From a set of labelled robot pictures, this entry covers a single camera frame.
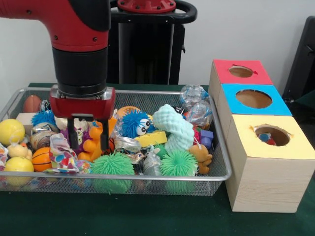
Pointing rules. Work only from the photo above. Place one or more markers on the orange plastic toy block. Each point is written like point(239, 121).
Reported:
point(92, 145)

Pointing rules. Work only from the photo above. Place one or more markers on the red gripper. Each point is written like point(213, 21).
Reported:
point(81, 105)

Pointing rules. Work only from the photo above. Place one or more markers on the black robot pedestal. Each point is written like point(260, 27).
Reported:
point(152, 49)

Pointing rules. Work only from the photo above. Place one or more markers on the mint green foam cloth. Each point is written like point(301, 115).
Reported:
point(177, 130)

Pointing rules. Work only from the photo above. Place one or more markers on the green spiky ball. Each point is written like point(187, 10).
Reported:
point(112, 166)
point(178, 164)

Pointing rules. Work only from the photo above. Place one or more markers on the orange toy basketball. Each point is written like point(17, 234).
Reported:
point(40, 160)

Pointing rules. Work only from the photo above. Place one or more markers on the dark green table cloth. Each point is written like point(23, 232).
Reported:
point(147, 216)

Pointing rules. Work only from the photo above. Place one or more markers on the blue spiky ball with eyes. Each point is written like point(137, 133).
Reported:
point(133, 123)

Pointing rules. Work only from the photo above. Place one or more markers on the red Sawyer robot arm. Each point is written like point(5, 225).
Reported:
point(74, 34)

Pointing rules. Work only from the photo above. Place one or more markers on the white cloth with big dots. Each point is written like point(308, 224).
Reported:
point(61, 157)

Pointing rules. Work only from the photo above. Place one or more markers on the yellow ball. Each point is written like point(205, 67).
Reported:
point(11, 132)
point(18, 164)

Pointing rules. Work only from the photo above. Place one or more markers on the purple furry monster toy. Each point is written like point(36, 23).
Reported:
point(82, 140)

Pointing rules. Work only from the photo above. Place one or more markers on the wooden box with three holes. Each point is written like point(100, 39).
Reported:
point(266, 182)

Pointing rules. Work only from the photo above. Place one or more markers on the black monitor panel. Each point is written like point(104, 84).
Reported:
point(302, 64)

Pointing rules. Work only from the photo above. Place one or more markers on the colourful polka dot cloth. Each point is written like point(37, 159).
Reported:
point(266, 139)

